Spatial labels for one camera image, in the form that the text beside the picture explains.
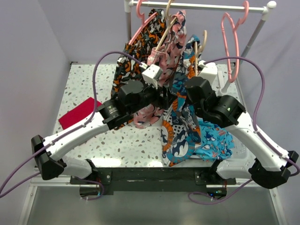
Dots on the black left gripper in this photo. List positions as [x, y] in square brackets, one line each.
[165, 101]

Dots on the blue orange patterned shorts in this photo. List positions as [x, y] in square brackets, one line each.
[180, 131]

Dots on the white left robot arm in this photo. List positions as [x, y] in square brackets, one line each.
[50, 152]

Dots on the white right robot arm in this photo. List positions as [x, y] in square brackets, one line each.
[267, 163]

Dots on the pink patterned shorts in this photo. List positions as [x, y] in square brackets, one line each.
[167, 58]

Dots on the black orange camouflage shorts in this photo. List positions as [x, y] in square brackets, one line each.
[127, 69]

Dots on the light blue shark shorts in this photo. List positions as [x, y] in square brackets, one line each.
[213, 133]

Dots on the pink hanger left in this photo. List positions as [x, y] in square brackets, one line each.
[144, 22]

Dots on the wooden hanger with shorts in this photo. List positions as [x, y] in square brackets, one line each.
[170, 22]

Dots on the empty pink hanger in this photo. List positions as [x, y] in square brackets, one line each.
[234, 27]

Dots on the red folded cloth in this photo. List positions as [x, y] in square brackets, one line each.
[77, 114]

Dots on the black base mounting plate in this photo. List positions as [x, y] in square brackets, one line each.
[157, 179]

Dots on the white plastic basket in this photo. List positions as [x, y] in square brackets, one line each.
[241, 154]

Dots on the white clothes rack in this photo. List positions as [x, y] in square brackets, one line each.
[234, 11]

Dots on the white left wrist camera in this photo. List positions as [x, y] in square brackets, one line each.
[151, 75]

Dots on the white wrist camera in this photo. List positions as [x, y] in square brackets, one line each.
[207, 71]
[151, 75]

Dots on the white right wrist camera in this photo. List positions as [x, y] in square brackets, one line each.
[207, 71]

